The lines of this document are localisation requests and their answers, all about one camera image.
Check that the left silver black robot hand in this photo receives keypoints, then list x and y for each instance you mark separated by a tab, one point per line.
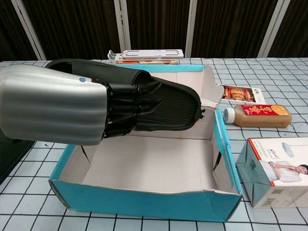
53	108

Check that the black rubber slipper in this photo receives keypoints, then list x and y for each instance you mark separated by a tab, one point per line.
12	156
178	108

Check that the orange box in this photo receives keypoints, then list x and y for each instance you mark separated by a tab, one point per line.
146	62

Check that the light blue cardboard shoe box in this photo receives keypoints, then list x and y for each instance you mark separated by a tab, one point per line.
144	204

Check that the white desk lamp product box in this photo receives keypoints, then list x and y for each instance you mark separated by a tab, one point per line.
284	168

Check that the white folding laptop stand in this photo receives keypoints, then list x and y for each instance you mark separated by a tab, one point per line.
149	54

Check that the temple photo postcard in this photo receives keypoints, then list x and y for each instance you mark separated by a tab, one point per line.
240	93

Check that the blue checkered tablecloth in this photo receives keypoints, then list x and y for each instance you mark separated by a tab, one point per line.
252	69

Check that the brown juice bottle red label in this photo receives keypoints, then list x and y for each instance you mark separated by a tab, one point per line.
260	118

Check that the white metal frame post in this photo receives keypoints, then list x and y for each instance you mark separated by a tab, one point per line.
273	31
193	29
122	29
29	29

